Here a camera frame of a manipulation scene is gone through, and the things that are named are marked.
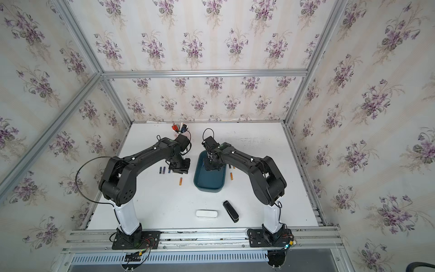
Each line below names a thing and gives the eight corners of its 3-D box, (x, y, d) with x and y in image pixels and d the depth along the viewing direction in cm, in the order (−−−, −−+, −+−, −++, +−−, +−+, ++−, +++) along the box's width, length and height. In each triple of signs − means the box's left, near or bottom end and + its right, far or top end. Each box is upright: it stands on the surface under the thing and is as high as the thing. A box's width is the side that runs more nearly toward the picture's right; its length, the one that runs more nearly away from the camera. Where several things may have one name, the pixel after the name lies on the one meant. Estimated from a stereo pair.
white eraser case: (196, 217, 81) (195, 216, 79) (196, 211, 83) (195, 209, 81) (217, 217, 81) (217, 216, 79) (217, 211, 83) (217, 209, 81)
